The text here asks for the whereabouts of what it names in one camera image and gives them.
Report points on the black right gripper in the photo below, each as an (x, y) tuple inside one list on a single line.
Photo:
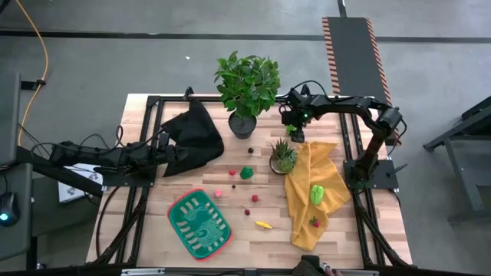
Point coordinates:
[(305, 107)]

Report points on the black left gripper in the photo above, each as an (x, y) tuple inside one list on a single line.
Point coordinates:
[(167, 156)]

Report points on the pink toy peach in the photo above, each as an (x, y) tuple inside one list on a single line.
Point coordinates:
[(218, 193)]

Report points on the dark green toy pepper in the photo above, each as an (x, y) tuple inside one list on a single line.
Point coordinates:
[(246, 173)]

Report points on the light green toy pepper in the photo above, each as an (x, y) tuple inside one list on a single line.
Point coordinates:
[(317, 194)]

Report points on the red toy raspberry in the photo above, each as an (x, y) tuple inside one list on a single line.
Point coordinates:
[(255, 198)]

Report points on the red toy strawberry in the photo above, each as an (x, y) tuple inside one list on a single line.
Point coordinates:
[(315, 222)]

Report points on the yellow banana toy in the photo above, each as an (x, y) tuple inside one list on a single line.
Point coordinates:
[(263, 225)]

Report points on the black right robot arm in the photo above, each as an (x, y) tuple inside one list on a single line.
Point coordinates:
[(345, 104)]

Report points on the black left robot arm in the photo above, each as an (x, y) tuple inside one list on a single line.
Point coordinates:
[(96, 155)]

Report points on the black cloth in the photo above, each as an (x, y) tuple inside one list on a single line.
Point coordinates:
[(195, 134)]

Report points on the succulents in black bowl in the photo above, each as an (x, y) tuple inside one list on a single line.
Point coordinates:
[(283, 159)]

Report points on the leafy plant in black pot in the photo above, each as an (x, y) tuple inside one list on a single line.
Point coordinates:
[(247, 84)]

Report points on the yellow cloth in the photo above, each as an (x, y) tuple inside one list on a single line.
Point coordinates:
[(303, 191)]

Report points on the green basket with orange rim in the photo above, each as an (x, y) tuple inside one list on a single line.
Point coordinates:
[(199, 226)]

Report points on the black floor mat striped edges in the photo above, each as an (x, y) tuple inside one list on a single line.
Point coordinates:
[(353, 53)]

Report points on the white booklet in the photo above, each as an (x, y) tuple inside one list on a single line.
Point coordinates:
[(74, 189)]

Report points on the black desk beam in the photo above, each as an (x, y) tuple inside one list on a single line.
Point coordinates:
[(57, 174)]

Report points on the grey metal cart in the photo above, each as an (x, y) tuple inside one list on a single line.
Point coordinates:
[(462, 172)]

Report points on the black computer mouse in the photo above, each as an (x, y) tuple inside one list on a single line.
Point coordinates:
[(8, 209)]

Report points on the grey desk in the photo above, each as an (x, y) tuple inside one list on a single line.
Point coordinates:
[(15, 245)]

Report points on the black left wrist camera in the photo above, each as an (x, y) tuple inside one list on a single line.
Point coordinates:
[(164, 138)]

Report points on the black metal table frame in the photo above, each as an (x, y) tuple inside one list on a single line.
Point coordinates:
[(153, 101)]

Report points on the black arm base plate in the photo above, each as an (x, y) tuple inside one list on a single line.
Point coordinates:
[(126, 181), (383, 178)]

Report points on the silver aluminium rail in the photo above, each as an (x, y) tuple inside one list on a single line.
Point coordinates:
[(144, 272), (362, 273)]

